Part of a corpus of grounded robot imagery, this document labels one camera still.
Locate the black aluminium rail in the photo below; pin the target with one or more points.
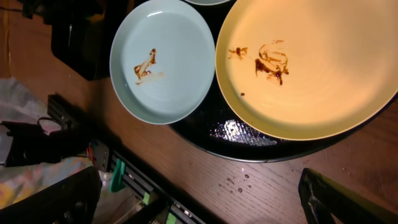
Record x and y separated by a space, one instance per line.
163 202

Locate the far light blue plate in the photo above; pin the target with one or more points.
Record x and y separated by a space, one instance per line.
207 2

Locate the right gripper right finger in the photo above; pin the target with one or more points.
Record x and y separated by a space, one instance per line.
324 200

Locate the round black tray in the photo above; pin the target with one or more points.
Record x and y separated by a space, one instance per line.
217 130

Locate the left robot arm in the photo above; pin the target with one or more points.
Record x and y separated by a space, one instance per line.
24 144

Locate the light blue plate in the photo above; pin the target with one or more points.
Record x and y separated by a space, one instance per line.
207 2
162 61

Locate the yellow plate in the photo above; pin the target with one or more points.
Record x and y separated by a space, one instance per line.
308 68

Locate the rectangular black tray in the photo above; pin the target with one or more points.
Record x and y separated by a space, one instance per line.
83 36

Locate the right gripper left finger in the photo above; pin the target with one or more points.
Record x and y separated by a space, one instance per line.
72 200

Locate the near light blue plate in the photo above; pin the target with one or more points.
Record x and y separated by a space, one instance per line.
162 61

